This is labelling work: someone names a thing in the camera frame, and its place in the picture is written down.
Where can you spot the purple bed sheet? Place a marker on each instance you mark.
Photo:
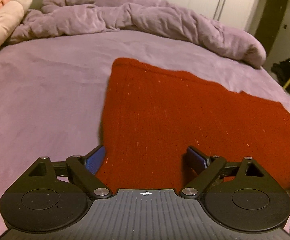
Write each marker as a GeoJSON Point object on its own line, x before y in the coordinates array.
{"type": "Point", "coordinates": [52, 90]}

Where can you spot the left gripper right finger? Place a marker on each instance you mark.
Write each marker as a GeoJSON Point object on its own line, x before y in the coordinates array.
{"type": "Point", "coordinates": [207, 169]}

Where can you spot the purple crumpled duvet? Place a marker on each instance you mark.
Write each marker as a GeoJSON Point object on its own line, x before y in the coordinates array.
{"type": "Point", "coordinates": [157, 17]}

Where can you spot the red knit coat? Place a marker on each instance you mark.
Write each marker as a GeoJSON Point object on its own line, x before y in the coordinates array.
{"type": "Point", "coordinates": [151, 116]}

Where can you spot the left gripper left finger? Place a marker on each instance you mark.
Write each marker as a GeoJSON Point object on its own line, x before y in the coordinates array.
{"type": "Point", "coordinates": [82, 173]}

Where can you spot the dark door frame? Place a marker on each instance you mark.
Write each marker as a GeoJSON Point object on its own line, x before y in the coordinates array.
{"type": "Point", "coordinates": [270, 23]}

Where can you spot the black clothing pile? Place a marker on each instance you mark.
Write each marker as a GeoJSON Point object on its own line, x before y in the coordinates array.
{"type": "Point", "coordinates": [282, 71]}

